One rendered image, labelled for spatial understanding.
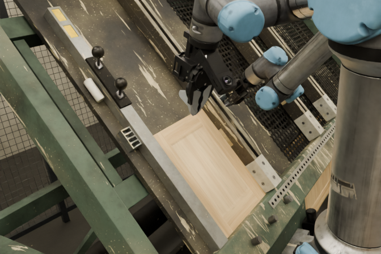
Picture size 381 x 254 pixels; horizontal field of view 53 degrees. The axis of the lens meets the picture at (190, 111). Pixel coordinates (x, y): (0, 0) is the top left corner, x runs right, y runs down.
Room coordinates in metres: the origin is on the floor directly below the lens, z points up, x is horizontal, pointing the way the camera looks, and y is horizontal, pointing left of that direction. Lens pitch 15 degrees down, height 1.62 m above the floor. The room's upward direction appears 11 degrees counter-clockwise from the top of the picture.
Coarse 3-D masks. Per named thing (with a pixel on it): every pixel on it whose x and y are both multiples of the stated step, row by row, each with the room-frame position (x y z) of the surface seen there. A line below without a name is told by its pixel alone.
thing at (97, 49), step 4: (92, 48) 1.15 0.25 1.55; (96, 48) 1.14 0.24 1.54; (100, 48) 1.14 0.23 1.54; (92, 52) 1.14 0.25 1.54; (96, 52) 1.14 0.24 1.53; (100, 52) 1.14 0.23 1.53; (96, 56) 1.14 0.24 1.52; (100, 56) 1.14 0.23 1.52; (96, 64) 1.23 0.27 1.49; (100, 64) 1.24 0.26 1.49; (100, 68) 1.23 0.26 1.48
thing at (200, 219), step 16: (48, 16) 1.32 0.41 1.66; (64, 32) 1.28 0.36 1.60; (80, 48) 1.27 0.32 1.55; (80, 64) 1.26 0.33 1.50; (96, 80) 1.22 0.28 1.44; (112, 112) 1.20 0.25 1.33; (128, 112) 1.18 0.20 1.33; (144, 128) 1.17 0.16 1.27; (144, 144) 1.13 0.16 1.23; (160, 160) 1.11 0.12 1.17; (160, 176) 1.10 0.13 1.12; (176, 176) 1.10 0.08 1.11; (176, 192) 1.07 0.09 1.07; (192, 192) 1.09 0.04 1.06; (192, 208) 1.04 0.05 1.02; (192, 224) 1.05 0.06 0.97; (208, 224) 1.03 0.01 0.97; (208, 240) 1.02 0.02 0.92; (224, 240) 1.02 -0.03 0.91
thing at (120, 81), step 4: (116, 80) 1.11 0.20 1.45; (120, 80) 1.10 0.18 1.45; (124, 80) 1.11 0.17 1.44; (116, 84) 1.10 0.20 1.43; (120, 84) 1.09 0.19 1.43; (124, 84) 1.10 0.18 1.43; (120, 88) 1.10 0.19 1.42; (124, 88) 1.10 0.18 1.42; (116, 92) 1.19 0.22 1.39; (120, 92) 1.17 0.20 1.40; (120, 96) 1.19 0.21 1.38
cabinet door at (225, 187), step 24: (192, 120) 1.35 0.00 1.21; (168, 144) 1.20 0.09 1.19; (192, 144) 1.27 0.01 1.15; (216, 144) 1.33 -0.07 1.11; (192, 168) 1.19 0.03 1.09; (216, 168) 1.24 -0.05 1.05; (240, 168) 1.31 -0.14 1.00; (216, 192) 1.17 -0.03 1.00; (240, 192) 1.23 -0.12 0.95; (264, 192) 1.29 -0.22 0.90; (216, 216) 1.09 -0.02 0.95; (240, 216) 1.15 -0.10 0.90
